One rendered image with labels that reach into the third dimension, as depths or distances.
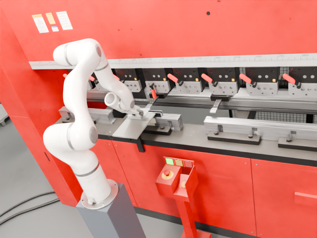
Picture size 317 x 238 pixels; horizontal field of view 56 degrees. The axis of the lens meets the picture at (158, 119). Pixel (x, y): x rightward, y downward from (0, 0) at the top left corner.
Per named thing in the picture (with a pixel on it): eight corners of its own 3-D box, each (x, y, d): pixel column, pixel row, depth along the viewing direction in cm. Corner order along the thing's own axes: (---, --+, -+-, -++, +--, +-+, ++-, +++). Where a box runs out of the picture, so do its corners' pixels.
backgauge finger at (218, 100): (203, 114, 186) (202, 107, 184) (215, 92, 204) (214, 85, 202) (222, 115, 181) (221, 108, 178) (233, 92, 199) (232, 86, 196)
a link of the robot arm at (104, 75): (121, 60, 156) (138, 104, 176) (97, 59, 164) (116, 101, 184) (112, 71, 151) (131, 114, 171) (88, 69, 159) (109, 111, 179)
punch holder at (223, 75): (210, 94, 166) (206, 67, 158) (214, 87, 172) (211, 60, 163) (237, 95, 159) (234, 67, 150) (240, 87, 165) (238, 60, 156)
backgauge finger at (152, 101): (140, 109, 208) (138, 103, 206) (156, 90, 226) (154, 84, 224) (155, 110, 203) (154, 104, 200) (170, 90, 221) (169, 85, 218)
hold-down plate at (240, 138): (207, 140, 182) (206, 136, 180) (210, 134, 186) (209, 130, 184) (258, 145, 168) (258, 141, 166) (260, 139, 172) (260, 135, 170)
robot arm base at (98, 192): (107, 213, 136) (93, 185, 126) (74, 207, 144) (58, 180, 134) (125, 182, 150) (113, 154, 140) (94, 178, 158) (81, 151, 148)
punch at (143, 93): (134, 101, 200) (130, 89, 195) (136, 99, 201) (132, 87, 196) (147, 102, 195) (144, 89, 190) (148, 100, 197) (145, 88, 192)
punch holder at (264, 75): (246, 96, 157) (244, 67, 148) (250, 87, 163) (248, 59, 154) (277, 97, 150) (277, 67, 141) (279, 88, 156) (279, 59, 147)
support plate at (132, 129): (112, 136, 188) (112, 135, 187) (132, 112, 206) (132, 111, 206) (137, 139, 179) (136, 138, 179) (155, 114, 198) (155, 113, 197)
